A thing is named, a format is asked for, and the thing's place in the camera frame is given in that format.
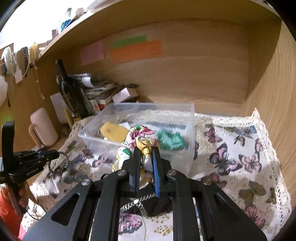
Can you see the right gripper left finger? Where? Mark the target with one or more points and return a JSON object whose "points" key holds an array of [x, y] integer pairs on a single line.
{"points": [[90, 211]]}

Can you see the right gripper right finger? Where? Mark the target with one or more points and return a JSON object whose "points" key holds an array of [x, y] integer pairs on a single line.
{"points": [[201, 210]]}

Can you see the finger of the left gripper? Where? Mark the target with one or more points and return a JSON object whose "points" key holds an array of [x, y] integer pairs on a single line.
{"points": [[29, 155], [37, 165]]}

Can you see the yellow sponge block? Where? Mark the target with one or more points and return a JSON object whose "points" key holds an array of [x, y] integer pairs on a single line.
{"points": [[113, 133]]}

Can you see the green mesh cloth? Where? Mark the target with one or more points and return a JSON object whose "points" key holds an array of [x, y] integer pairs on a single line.
{"points": [[170, 141]]}

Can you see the white fluffy cloth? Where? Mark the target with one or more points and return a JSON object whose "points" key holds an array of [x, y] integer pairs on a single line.
{"points": [[124, 125]]}

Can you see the floral print cloth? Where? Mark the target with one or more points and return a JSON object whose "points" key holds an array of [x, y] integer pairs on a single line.
{"points": [[144, 139]]}

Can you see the black white patterned scarf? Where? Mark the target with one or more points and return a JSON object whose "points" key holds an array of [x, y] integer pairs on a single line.
{"points": [[146, 206]]}

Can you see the person's left hand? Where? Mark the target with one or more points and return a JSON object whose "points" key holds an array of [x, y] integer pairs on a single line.
{"points": [[21, 199]]}

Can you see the pink ceramic mug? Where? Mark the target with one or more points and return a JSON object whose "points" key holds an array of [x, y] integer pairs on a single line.
{"points": [[41, 129]]}

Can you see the white paper sheet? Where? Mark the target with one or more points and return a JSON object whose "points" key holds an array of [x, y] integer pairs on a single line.
{"points": [[59, 106]]}

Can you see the butterfly print lace tablecloth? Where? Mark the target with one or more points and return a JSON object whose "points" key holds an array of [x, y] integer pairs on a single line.
{"points": [[235, 153]]}

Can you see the dark wine bottle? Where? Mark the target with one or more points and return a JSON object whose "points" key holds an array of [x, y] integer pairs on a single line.
{"points": [[70, 91]]}

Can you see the stack of papers and magazines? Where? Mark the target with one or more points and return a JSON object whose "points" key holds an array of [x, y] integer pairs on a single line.
{"points": [[95, 91]]}

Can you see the clear plastic storage box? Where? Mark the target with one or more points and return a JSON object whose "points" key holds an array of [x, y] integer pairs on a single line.
{"points": [[170, 127]]}

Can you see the small white cardboard box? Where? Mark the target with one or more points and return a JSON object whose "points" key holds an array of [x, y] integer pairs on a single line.
{"points": [[125, 95]]}

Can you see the pink paper note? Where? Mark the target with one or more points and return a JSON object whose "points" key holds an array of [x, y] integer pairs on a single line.
{"points": [[92, 53]]}

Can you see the green paper note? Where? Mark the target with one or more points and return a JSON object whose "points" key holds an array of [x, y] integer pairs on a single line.
{"points": [[129, 41]]}

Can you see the orange paper note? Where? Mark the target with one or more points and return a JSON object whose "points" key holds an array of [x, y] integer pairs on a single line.
{"points": [[138, 51]]}

